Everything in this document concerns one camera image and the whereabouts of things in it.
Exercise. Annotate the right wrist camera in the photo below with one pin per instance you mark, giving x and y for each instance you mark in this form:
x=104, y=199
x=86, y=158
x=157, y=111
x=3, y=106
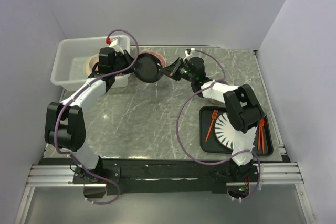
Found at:
x=188, y=53

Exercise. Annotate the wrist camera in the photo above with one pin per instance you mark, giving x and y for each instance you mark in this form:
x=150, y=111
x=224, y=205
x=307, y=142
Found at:
x=188, y=53
x=118, y=43

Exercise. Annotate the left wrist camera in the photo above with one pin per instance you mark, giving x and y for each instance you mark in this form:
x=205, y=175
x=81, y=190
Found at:
x=118, y=43

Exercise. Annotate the translucent white plastic bin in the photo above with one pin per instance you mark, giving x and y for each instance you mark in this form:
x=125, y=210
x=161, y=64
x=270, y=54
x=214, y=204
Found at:
x=71, y=55

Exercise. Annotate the beige mug with purple interior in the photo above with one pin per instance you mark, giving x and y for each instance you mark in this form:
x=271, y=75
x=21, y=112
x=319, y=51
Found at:
x=217, y=90

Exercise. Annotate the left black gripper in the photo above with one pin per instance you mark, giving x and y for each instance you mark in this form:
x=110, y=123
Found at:
x=124, y=55

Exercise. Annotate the white plate with blue stripes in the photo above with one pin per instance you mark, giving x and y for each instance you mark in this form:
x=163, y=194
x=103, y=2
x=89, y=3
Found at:
x=231, y=138

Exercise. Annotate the black rectangular serving tray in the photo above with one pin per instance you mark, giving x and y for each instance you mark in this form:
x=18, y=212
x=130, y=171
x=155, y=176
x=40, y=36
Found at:
x=213, y=145

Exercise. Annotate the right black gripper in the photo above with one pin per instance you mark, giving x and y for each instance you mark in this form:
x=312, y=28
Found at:
x=171, y=71

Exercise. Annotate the aluminium rail frame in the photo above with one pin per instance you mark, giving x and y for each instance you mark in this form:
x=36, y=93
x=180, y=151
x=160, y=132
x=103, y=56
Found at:
x=141, y=122

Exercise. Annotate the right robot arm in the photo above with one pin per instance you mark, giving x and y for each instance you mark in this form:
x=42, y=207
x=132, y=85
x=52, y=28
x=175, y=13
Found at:
x=238, y=126

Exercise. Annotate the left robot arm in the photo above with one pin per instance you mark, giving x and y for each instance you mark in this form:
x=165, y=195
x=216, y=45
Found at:
x=65, y=125

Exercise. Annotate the pink scalloped plate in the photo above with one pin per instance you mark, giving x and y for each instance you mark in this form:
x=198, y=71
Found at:
x=157, y=55

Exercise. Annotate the black round patterned plate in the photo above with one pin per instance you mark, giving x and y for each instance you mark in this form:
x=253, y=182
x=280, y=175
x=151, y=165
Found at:
x=150, y=70

